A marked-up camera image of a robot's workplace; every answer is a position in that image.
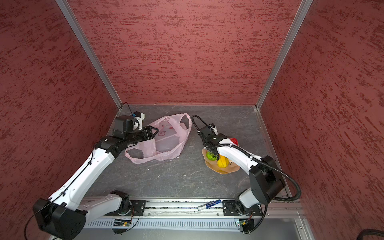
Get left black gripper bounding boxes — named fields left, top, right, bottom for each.
left=125, top=125, right=159, bottom=145

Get fake green fruit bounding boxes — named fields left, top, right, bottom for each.
left=206, top=152, right=218, bottom=161

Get fake red apple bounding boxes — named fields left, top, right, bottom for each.
left=230, top=138, right=239, bottom=146

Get fake yellow banana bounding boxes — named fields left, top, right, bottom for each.
left=217, top=156, right=230, bottom=168

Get pink translucent plastic bag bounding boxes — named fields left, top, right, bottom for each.
left=125, top=113, right=192, bottom=165

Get pink faceted plastic bowl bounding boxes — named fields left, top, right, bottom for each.
left=202, top=149, right=240, bottom=175

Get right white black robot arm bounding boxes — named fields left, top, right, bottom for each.
left=198, top=126, right=285, bottom=215

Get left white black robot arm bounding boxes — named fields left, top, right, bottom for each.
left=33, top=126, right=159, bottom=240

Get blue white marker pen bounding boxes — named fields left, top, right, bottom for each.
left=197, top=200, right=222, bottom=211

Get right small circuit board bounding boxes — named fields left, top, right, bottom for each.
left=238, top=219, right=255, bottom=234

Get small circuit board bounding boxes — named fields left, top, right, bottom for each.
left=238, top=219, right=255, bottom=234
left=113, top=219, right=132, bottom=228

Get left small circuit board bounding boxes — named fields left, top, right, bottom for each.
left=113, top=219, right=132, bottom=228

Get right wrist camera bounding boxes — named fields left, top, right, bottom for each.
left=209, top=124, right=218, bottom=135

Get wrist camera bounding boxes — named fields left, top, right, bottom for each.
left=113, top=112, right=145, bottom=133
left=209, top=124, right=218, bottom=135

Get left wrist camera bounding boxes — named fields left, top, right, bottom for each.
left=113, top=112, right=145, bottom=133

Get black corrugated cable conduit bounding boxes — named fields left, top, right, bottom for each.
left=191, top=114, right=302, bottom=202

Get left aluminium corner post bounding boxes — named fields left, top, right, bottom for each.
left=56, top=0, right=123, bottom=109

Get aluminium corner post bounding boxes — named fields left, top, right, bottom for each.
left=256, top=0, right=313, bottom=111
left=56, top=0, right=123, bottom=109

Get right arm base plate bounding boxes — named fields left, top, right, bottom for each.
left=222, top=200, right=263, bottom=217

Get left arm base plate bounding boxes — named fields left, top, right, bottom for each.
left=117, top=200, right=147, bottom=216

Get aluminium front rail frame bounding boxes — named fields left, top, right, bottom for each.
left=81, top=197, right=315, bottom=240

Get thin black left cable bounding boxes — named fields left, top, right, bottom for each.
left=23, top=101, right=134, bottom=240

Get right aluminium corner post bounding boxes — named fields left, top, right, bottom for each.
left=256, top=0, right=313, bottom=111

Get black hose bottom corner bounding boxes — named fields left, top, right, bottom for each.
left=356, top=228, right=384, bottom=240

